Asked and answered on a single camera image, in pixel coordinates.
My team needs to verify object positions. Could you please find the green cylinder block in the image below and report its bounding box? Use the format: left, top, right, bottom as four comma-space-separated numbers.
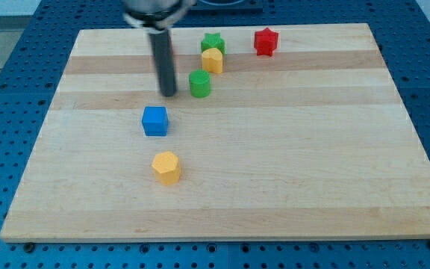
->
189, 69, 211, 98

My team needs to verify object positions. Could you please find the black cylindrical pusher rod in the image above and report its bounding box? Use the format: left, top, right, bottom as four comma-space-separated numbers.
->
149, 29, 178, 97

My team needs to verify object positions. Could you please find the yellow heart block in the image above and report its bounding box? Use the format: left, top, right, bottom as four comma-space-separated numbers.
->
202, 48, 223, 74

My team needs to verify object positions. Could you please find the green star block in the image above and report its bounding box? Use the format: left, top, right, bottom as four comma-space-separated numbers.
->
201, 32, 225, 55

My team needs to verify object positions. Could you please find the wooden board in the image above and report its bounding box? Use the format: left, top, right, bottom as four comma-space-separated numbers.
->
0, 23, 430, 243

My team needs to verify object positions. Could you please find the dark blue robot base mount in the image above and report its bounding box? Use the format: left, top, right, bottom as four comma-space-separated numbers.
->
189, 0, 264, 13

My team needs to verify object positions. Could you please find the yellow hexagon block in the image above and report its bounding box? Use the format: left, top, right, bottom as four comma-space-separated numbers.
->
152, 151, 181, 185

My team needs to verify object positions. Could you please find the red star block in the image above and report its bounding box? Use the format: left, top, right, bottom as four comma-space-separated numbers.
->
254, 28, 279, 57

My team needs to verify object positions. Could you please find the blue cube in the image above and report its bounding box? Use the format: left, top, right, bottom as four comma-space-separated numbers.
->
142, 106, 169, 136

